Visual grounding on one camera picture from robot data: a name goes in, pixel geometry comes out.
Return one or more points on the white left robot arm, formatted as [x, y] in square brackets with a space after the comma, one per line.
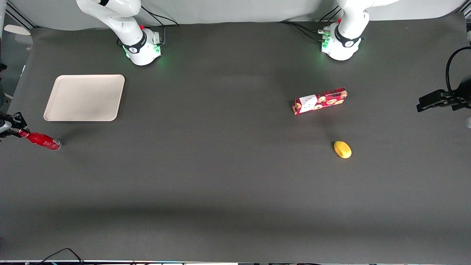
[347, 33]

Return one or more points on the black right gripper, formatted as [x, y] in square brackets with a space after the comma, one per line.
[14, 121]

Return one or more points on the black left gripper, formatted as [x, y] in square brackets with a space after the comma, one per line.
[464, 88]

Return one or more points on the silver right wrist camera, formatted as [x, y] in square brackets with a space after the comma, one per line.
[4, 127]

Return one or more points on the yellow lemon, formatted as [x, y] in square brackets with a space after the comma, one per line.
[343, 149]

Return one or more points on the white round disc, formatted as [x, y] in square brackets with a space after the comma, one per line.
[17, 30]

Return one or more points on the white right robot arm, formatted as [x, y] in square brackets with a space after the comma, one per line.
[125, 25]

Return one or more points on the dark grey table mat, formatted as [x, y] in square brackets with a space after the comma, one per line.
[220, 176]

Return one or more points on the red coke bottle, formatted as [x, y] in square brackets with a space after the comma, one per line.
[44, 140]

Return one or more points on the red cookie box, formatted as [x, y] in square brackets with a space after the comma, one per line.
[323, 100]

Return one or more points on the beige plastic tray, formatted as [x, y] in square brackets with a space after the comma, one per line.
[88, 97]

